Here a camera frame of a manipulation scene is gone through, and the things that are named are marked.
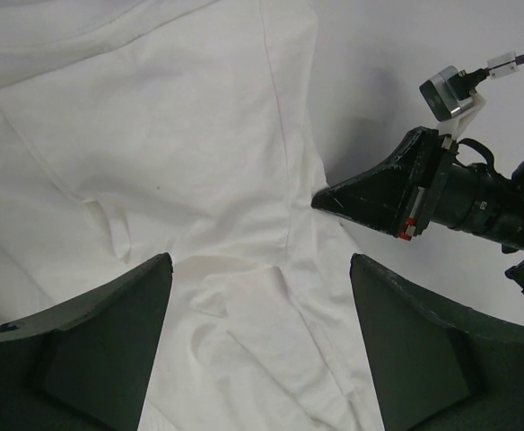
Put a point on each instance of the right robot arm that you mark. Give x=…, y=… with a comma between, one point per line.
x=478, y=200

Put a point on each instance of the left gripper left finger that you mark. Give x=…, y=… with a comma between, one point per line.
x=85, y=364

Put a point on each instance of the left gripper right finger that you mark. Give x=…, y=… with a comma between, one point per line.
x=436, y=364

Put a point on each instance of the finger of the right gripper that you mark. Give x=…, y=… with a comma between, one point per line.
x=381, y=198

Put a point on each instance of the white red-print t-shirt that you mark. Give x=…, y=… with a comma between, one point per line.
x=134, y=128

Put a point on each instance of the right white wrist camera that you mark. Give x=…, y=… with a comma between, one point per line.
x=453, y=98

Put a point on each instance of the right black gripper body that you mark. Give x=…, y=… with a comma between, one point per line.
x=428, y=188

